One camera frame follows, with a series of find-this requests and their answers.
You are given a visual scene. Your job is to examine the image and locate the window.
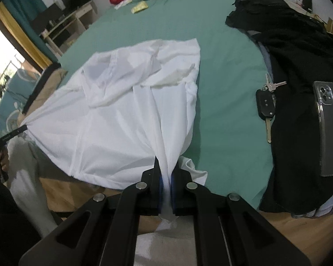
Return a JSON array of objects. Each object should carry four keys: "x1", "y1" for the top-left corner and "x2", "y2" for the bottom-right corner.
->
[{"x1": 0, "y1": 19, "x2": 26, "y2": 108}]

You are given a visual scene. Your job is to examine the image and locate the black fleece garment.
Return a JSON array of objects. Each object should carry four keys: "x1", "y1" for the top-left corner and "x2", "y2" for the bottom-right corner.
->
[{"x1": 251, "y1": 25, "x2": 333, "y2": 215}]

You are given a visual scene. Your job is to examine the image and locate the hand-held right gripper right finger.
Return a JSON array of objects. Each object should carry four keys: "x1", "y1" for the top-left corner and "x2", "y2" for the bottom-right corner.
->
[{"x1": 170, "y1": 158, "x2": 313, "y2": 266}]

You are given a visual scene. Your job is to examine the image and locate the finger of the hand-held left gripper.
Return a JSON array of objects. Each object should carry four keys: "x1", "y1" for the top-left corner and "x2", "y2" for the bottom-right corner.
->
[
  {"x1": 22, "y1": 63, "x2": 62, "y2": 115},
  {"x1": 0, "y1": 125, "x2": 28, "y2": 141}
]

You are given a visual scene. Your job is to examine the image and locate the yellow curtain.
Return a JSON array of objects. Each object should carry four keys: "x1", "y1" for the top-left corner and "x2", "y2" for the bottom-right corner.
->
[{"x1": 0, "y1": 4, "x2": 53, "y2": 70}]

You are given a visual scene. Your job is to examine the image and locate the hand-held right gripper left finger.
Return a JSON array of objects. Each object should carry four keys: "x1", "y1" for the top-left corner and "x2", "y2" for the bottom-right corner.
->
[{"x1": 18, "y1": 156, "x2": 167, "y2": 266}]

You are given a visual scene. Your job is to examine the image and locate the teal patterned cloth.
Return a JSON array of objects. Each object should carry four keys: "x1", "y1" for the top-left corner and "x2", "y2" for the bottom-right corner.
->
[{"x1": 0, "y1": 68, "x2": 42, "y2": 135}]

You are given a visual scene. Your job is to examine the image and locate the black folded garment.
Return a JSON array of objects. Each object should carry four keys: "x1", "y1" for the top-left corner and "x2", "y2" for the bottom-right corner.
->
[{"x1": 225, "y1": 0, "x2": 326, "y2": 32}]

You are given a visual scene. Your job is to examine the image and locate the person's white pants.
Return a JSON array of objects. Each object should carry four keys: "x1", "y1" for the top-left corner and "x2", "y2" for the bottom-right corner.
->
[{"x1": 8, "y1": 137, "x2": 197, "y2": 266}]

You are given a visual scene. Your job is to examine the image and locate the silver smartphone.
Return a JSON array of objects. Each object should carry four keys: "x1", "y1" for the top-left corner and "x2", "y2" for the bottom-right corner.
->
[{"x1": 313, "y1": 81, "x2": 333, "y2": 177}]

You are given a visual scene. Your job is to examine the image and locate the beige garment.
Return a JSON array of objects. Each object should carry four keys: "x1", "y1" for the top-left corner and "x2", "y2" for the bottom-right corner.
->
[{"x1": 17, "y1": 68, "x2": 69, "y2": 125}]

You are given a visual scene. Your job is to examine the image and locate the light wooden desk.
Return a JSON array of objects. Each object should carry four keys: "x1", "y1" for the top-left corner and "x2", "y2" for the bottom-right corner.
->
[{"x1": 40, "y1": 0, "x2": 97, "y2": 57}]

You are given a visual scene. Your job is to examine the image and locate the black monitor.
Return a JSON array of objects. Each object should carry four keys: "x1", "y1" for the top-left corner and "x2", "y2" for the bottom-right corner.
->
[{"x1": 28, "y1": 3, "x2": 63, "y2": 34}]

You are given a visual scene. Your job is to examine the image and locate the white hooded jacket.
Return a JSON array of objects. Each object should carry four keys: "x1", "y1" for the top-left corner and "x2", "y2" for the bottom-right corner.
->
[{"x1": 18, "y1": 37, "x2": 208, "y2": 228}]

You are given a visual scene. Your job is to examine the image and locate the yellow packet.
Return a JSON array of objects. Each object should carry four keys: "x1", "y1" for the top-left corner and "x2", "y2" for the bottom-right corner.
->
[{"x1": 131, "y1": 1, "x2": 148, "y2": 14}]

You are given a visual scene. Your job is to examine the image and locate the teal curtain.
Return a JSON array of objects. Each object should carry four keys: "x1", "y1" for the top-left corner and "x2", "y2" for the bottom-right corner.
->
[{"x1": 3, "y1": 0, "x2": 53, "y2": 61}]

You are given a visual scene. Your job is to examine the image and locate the black car key with keys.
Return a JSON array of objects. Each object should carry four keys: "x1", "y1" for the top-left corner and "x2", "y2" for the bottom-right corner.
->
[{"x1": 256, "y1": 73, "x2": 287, "y2": 144}]

